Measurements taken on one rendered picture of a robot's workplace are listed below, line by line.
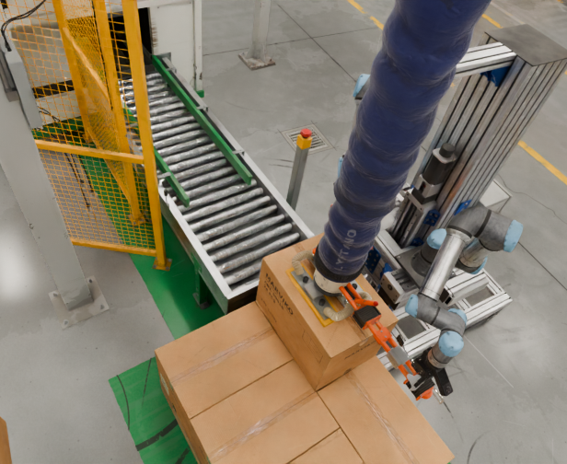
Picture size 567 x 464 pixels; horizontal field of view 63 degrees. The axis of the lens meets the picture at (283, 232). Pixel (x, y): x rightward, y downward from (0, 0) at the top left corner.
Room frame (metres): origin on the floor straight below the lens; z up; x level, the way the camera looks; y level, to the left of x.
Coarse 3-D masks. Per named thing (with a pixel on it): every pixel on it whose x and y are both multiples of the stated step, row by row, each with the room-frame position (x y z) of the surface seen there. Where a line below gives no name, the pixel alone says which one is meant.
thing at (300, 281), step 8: (288, 272) 1.29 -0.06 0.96; (304, 272) 1.31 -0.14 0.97; (296, 280) 1.25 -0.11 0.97; (304, 280) 1.24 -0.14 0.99; (312, 280) 1.27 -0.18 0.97; (296, 288) 1.22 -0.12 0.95; (304, 288) 1.21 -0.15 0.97; (304, 296) 1.17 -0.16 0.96; (320, 296) 1.19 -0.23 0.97; (312, 304) 1.14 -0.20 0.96; (320, 304) 1.14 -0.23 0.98; (328, 304) 1.15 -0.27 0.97; (320, 312) 1.10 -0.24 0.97; (320, 320) 1.07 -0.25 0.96; (328, 320) 1.07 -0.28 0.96
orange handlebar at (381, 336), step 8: (344, 288) 1.18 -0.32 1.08; (352, 288) 1.19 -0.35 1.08; (360, 296) 1.15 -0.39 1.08; (352, 304) 1.11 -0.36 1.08; (360, 304) 1.12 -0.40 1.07; (376, 320) 1.05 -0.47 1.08; (368, 328) 1.01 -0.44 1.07; (384, 328) 1.02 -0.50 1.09; (376, 336) 0.97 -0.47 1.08; (384, 336) 0.98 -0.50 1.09; (384, 344) 0.94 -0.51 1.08; (392, 344) 0.95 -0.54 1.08; (408, 360) 0.90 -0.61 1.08; (400, 368) 0.86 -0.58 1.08; (432, 392) 0.78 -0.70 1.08
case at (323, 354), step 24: (312, 240) 1.53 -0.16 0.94; (264, 264) 1.34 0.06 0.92; (288, 264) 1.35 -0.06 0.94; (312, 264) 1.38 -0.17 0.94; (264, 288) 1.31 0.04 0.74; (288, 288) 1.21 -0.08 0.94; (264, 312) 1.28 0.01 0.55; (288, 312) 1.15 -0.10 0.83; (312, 312) 1.11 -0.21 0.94; (384, 312) 1.19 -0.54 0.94; (288, 336) 1.11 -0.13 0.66; (312, 336) 1.01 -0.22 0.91; (336, 336) 1.01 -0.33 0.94; (360, 336) 1.04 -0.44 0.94; (312, 360) 0.97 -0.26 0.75; (336, 360) 0.93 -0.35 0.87; (360, 360) 1.08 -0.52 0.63; (312, 384) 0.92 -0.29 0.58
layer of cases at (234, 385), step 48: (192, 336) 1.06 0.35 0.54; (240, 336) 1.12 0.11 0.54; (192, 384) 0.82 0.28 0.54; (240, 384) 0.86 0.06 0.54; (288, 384) 0.91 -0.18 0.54; (336, 384) 0.96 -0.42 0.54; (384, 384) 1.02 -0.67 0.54; (192, 432) 0.63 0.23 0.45; (240, 432) 0.64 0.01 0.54; (288, 432) 0.69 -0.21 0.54; (336, 432) 0.73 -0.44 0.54; (384, 432) 0.78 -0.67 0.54; (432, 432) 0.82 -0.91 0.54
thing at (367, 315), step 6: (360, 306) 1.09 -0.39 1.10; (366, 306) 1.11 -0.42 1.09; (372, 306) 1.11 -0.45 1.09; (354, 312) 1.06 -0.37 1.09; (360, 312) 1.07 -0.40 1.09; (366, 312) 1.08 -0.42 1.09; (372, 312) 1.08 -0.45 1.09; (378, 312) 1.08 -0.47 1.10; (354, 318) 1.06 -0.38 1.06; (360, 318) 1.04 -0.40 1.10; (366, 318) 1.05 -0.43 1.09; (372, 318) 1.05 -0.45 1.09; (378, 318) 1.06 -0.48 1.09; (360, 324) 1.03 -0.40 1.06; (366, 324) 1.02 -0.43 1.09; (372, 324) 1.04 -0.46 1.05
